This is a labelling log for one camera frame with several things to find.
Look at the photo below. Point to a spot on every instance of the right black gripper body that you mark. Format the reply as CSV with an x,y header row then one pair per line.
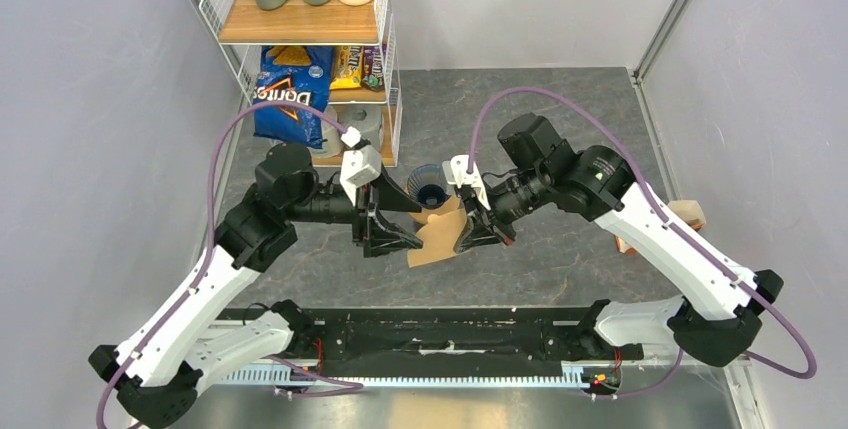
x,y
493,217

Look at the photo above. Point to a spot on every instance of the white slotted cable duct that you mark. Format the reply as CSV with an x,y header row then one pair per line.
x,y
567,376

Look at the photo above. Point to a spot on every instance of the white wire shelf rack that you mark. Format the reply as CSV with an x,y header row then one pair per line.
x,y
242,23

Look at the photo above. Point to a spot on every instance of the brown paper coffee filter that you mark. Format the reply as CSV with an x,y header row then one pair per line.
x,y
438,236

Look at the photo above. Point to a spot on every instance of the yellow M&M candy bag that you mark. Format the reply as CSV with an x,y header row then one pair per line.
x,y
347,68

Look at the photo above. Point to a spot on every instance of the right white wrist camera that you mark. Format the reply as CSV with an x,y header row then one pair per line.
x,y
461,172

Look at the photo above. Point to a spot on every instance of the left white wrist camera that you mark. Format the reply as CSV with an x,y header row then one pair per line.
x,y
361,163

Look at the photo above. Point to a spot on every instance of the grey toilet paper roll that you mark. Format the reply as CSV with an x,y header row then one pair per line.
x,y
367,119

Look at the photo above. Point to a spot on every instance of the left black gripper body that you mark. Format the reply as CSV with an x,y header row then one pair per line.
x,y
362,208

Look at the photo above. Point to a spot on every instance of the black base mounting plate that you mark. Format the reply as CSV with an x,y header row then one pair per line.
x,y
455,342

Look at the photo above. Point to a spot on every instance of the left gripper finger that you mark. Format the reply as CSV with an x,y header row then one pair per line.
x,y
391,197
392,238

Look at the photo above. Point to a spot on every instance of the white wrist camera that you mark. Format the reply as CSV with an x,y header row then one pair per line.
x,y
361,163
461,172

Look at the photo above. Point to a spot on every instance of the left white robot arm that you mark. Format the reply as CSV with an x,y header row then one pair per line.
x,y
161,370

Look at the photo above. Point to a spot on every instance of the white toilet paper roll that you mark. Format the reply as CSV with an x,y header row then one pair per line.
x,y
331,144

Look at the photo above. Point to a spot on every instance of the blue Doritos chip bag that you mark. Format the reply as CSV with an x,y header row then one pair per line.
x,y
300,74

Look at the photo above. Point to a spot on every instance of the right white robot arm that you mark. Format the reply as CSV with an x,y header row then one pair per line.
x,y
716,315

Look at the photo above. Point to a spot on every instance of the dark brown candy bag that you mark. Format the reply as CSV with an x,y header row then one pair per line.
x,y
372,75

